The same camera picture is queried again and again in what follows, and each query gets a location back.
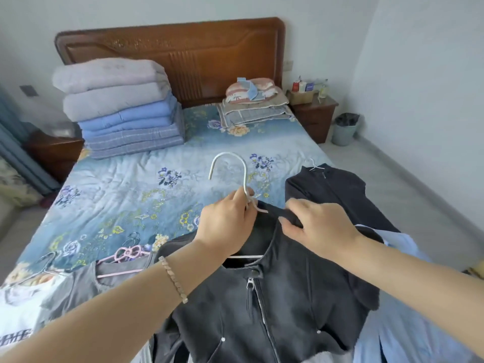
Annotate white t-shirt photo print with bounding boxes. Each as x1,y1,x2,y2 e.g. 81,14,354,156
0,272,73,344

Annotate brown cardboard box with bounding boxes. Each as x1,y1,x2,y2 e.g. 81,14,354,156
287,88,317,105

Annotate blue floral bed quilt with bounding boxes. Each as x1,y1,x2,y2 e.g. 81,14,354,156
0,101,335,299

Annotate pink bow hanger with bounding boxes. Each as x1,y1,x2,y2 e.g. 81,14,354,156
96,244,152,279

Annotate dark wooden nightstand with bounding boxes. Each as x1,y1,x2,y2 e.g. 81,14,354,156
24,130,85,184
289,95,339,144

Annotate grey plastic holder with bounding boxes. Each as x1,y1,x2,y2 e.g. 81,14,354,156
332,112,360,147

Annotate light blue shirt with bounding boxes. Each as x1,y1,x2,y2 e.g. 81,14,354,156
351,222,484,363

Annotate silver link bracelet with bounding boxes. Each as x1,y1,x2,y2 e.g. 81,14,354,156
158,256,189,304

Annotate grey t-shirt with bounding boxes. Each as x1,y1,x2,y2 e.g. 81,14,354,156
37,253,159,329

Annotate grey checked pillow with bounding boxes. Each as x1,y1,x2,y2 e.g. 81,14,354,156
217,92,295,127

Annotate person's left hand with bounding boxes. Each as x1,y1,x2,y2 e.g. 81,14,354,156
193,186,262,267

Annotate striped pillow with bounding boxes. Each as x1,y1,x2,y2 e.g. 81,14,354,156
225,77,282,104

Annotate brown wooden headboard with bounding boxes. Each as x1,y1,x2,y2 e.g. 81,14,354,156
54,17,286,108

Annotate person's right forearm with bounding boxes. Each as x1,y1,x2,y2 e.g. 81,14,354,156
338,234,484,356

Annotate pale blue folded blanket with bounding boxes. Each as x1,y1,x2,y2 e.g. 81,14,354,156
81,105,186,160

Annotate blue floral curtain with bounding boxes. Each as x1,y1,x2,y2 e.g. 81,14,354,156
0,85,61,208

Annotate person's left forearm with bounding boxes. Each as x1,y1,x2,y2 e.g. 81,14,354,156
0,241,227,363

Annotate person's right hand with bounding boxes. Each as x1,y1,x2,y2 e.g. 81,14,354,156
279,198,364,263

